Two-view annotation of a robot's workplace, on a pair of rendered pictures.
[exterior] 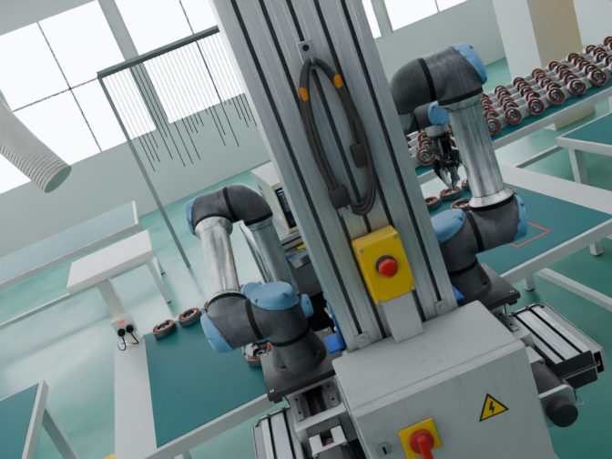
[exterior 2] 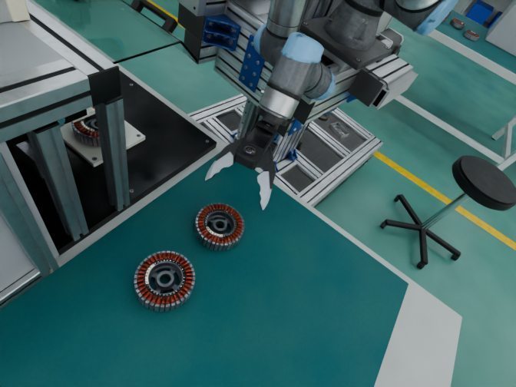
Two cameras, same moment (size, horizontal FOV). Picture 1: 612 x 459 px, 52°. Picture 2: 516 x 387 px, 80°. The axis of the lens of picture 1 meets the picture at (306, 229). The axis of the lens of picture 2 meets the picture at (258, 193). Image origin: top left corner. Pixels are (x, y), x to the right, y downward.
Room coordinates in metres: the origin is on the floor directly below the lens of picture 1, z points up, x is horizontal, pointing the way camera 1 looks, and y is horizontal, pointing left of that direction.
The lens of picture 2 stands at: (2.43, 0.55, 1.37)
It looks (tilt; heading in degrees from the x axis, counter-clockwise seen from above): 49 degrees down; 206
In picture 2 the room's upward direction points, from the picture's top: 25 degrees clockwise
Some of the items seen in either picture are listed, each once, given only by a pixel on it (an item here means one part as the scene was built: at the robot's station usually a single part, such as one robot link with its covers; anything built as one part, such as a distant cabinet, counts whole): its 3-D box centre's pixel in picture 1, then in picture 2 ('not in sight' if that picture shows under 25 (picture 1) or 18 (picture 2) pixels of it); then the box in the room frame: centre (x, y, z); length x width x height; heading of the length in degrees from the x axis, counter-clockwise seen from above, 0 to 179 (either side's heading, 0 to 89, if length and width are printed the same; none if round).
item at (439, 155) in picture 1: (443, 150); not in sight; (2.01, -0.53, 1.29); 0.09 x 0.08 x 0.12; 2
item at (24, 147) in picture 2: not in sight; (38, 154); (2.33, -0.01, 0.80); 0.08 x 0.05 x 0.06; 100
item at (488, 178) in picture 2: not in sight; (451, 211); (0.66, 0.86, 0.28); 0.54 x 0.49 x 0.56; 10
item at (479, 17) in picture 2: not in sight; (479, 11); (-4.10, -0.46, 0.39); 0.42 x 0.28 x 0.21; 11
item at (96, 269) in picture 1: (132, 300); not in sight; (2.62, 0.84, 0.98); 0.37 x 0.35 x 0.46; 100
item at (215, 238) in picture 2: (260, 354); (219, 226); (2.11, 0.33, 0.77); 0.11 x 0.11 x 0.04
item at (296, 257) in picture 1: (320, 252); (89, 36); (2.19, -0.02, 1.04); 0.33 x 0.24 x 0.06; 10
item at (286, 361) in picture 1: (294, 344); (355, 18); (1.51, 0.14, 1.09); 0.15 x 0.15 x 0.10
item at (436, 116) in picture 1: (432, 113); not in sight; (1.92, -0.50, 1.45); 0.11 x 0.11 x 0.08; 84
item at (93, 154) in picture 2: not in sight; (100, 133); (2.19, -0.04, 0.78); 0.15 x 0.15 x 0.01; 10
